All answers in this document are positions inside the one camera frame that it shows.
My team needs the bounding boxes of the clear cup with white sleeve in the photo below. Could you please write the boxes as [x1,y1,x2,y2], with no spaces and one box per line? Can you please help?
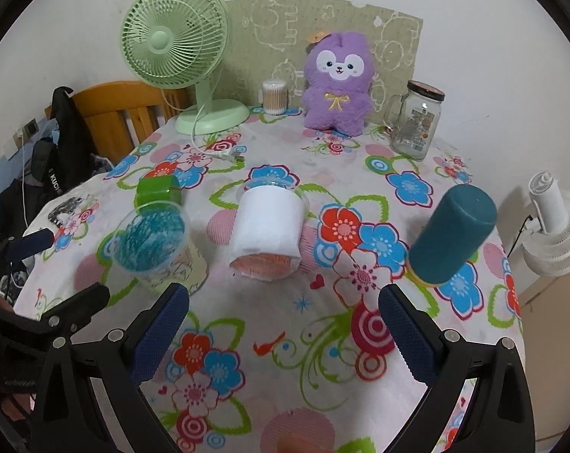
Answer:
[227,175,308,282]

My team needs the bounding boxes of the clear cup with teal pattern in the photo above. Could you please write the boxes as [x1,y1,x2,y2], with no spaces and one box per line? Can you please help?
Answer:
[110,200,208,294]

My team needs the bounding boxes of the teal cylindrical cup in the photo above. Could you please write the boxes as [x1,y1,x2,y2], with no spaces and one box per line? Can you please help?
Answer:
[407,184,498,287]

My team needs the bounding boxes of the black bag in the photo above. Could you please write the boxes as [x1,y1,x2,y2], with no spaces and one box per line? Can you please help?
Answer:
[0,86,97,238]

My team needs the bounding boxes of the green tape roll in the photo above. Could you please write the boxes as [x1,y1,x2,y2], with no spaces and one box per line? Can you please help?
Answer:
[134,175,183,208]

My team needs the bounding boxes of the white small fan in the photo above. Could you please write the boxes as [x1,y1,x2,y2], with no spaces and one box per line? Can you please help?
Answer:
[522,171,570,277]

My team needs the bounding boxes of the wooden chair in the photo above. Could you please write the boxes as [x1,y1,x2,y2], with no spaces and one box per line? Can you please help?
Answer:
[45,81,190,164]

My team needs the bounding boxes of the floral tablecloth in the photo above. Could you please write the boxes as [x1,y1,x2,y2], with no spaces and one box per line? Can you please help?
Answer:
[16,115,523,452]

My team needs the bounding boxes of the glass mason jar mug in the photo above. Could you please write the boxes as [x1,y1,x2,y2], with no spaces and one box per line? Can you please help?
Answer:
[384,80,446,160]

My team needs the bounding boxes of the green desk fan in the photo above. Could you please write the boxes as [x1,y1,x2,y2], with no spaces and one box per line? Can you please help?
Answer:
[119,0,249,136]

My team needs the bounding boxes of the cotton swab container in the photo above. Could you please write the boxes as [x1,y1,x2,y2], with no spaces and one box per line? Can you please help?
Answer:
[261,79,288,116]

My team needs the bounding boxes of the purple plush toy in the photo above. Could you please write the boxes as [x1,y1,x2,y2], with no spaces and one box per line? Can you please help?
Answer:
[302,31,375,137]

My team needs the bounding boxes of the white fan power cable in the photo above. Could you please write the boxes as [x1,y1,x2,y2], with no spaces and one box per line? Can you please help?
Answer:
[160,88,246,163]

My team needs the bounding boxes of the green patterned wall mat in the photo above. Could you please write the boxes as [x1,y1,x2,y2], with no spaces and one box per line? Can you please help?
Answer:
[213,0,423,124]

